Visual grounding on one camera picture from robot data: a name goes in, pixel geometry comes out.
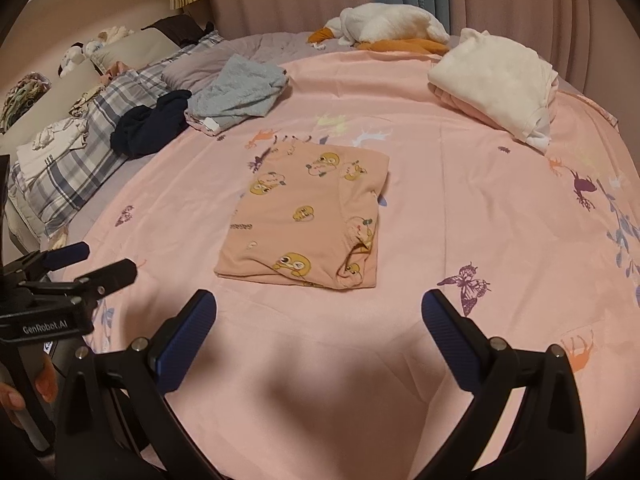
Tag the grey folded garment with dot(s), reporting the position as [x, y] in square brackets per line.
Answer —
[243, 90]

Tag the folded white garment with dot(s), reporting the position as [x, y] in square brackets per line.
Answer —
[526, 83]

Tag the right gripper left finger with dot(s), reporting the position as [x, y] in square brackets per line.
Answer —
[114, 420]

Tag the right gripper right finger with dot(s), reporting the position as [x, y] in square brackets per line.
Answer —
[547, 439]

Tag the beige pillow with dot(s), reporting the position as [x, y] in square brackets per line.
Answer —
[138, 50]

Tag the pink curtain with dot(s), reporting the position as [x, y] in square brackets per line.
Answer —
[568, 33]

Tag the folded pink garment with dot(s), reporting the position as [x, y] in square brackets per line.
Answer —
[483, 106]

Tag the white goose plush toy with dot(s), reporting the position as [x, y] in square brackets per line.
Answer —
[384, 27]

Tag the pink cartoon print shirt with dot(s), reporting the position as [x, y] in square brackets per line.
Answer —
[309, 217]

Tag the plaid grey pillow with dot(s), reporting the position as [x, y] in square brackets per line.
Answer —
[47, 189]

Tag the pink animal print duvet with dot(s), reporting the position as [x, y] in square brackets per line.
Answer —
[297, 382]

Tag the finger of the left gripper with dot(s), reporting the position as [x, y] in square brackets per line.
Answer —
[90, 288]
[34, 266]

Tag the dark navy garment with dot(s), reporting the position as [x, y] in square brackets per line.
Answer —
[144, 130]

